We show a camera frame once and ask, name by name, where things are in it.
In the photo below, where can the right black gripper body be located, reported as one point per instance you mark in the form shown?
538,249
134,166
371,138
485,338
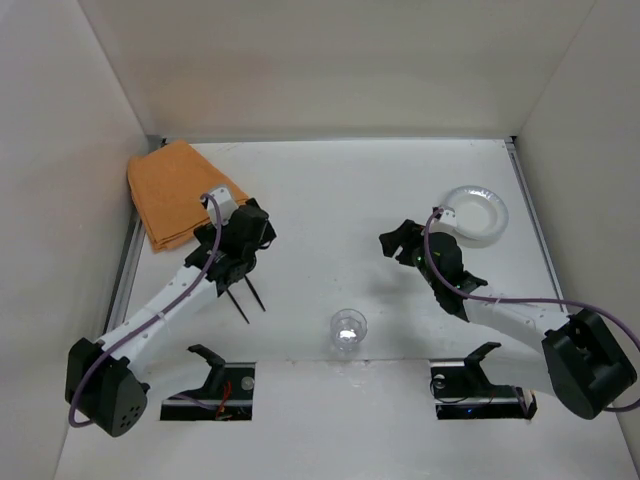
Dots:
405,240

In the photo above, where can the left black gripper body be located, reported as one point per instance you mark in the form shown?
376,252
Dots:
238,273

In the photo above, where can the black plastic knife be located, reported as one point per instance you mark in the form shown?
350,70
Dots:
255,293

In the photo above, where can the white ridged plate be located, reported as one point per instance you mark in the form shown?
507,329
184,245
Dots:
482,216

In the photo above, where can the black plastic fork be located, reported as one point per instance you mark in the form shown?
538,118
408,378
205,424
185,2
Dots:
237,306

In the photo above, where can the orange cloth placemat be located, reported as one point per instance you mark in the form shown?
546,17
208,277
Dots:
166,186

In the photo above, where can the clear plastic cup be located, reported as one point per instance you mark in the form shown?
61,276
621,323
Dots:
348,329

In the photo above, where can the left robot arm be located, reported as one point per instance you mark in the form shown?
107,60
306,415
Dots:
111,381

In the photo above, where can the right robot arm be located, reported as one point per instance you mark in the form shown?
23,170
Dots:
586,367

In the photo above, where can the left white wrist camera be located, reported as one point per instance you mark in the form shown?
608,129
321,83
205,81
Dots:
219,204

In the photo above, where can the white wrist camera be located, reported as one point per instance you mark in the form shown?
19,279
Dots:
219,204
448,217

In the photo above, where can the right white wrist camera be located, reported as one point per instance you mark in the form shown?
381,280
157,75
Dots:
448,217

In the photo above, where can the left aluminium table rail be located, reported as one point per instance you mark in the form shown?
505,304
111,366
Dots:
125,275

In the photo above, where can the aluminium table rail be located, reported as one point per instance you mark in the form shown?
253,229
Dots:
511,147
125,275

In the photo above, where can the right aluminium table rail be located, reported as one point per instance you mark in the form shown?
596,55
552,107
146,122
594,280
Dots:
511,147

